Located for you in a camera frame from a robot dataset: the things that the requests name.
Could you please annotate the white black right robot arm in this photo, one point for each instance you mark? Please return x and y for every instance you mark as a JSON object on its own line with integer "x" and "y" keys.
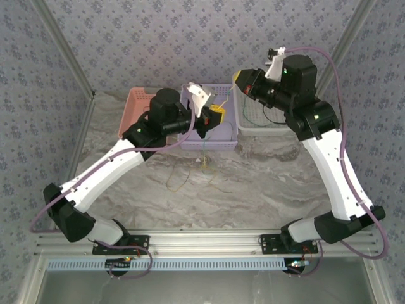
{"x": 329, "y": 171}

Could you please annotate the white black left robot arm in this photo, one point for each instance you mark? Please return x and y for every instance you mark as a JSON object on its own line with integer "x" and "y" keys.
{"x": 104, "y": 171}

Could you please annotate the purple plastic basket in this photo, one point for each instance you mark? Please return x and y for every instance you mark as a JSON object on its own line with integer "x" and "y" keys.
{"x": 221, "y": 139}

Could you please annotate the white plastic basket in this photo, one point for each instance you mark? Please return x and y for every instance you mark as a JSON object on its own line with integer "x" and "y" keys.
{"x": 253, "y": 115}

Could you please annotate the pink plastic basket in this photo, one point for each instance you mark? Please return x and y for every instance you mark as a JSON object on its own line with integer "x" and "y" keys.
{"x": 136, "y": 98}

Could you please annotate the black controller board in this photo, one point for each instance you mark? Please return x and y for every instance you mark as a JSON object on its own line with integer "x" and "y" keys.
{"x": 295, "y": 267}
{"x": 117, "y": 263}

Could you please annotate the grey metal panel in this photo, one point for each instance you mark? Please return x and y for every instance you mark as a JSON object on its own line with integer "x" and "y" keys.
{"x": 202, "y": 288}

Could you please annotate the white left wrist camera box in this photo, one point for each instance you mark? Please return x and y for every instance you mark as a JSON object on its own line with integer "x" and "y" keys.
{"x": 199, "y": 98}

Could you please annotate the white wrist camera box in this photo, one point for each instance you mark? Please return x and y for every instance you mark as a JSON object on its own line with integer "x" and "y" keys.
{"x": 275, "y": 68}
{"x": 199, "y": 98}

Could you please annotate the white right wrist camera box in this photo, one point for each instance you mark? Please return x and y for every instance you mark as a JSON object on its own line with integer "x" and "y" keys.
{"x": 275, "y": 68}

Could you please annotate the aluminium frame post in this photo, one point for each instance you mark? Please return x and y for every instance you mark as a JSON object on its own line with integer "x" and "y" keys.
{"x": 66, "y": 47}
{"x": 348, "y": 35}

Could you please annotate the aluminium table side rail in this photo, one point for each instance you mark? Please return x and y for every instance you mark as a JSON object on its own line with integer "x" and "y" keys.
{"x": 83, "y": 125}

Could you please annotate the aluminium mounting rail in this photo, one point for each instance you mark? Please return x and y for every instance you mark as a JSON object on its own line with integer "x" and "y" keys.
{"x": 202, "y": 242}

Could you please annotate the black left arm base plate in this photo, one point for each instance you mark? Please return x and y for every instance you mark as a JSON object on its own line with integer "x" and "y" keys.
{"x": 139, "y": 245}

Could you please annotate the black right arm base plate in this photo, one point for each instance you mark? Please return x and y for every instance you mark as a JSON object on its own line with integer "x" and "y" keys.
{"x": 272, "y": 244}

